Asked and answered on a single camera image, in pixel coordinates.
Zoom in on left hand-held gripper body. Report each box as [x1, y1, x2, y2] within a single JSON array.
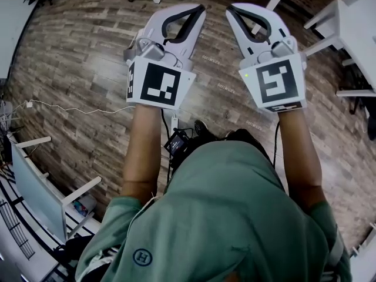
[[123, 28, 197, 110]]

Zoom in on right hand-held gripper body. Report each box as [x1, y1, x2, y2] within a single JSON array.
[[238, 35, 308, 113]]

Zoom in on person's right forearm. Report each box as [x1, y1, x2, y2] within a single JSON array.
[[277, 109, 327, 214]]

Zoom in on person's left forearm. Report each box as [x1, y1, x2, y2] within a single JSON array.
[[121, 103, 163, 201]]

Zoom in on white table leg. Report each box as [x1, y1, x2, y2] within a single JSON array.
[[251, 0, 283, 35]]

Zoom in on person's black trousers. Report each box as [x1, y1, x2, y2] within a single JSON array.
[[172, 127, 276, 177]]

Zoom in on black device with screen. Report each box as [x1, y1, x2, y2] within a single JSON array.
[[163, 129, 192, 158]]

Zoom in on person's black shoe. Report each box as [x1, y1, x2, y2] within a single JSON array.
[[194, 119, 217, 142]]

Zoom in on large white desk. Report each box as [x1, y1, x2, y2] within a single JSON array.
[[303, 0, 376, 98]]

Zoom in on person's green shirt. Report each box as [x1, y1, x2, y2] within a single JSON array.
[[75, 141, 353, 282]]

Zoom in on colourful printed bag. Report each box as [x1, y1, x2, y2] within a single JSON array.
[[72, 194, 97, 217]]

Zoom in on white desk with pale panel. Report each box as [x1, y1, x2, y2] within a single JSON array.
[[11, 136, 103, 244]]

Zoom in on black metal railing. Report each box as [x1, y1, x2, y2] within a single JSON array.
[[0, 198, 36, 260]]

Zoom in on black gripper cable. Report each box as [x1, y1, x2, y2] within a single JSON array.
[[273, 120, 281, 170], [160, 109, 174, 170]]

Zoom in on long white floor cable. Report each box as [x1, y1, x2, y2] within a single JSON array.
[[17, 99, 136, 115]]

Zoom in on thin white cord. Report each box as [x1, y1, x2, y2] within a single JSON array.
[[127, 191, 161, 240]]

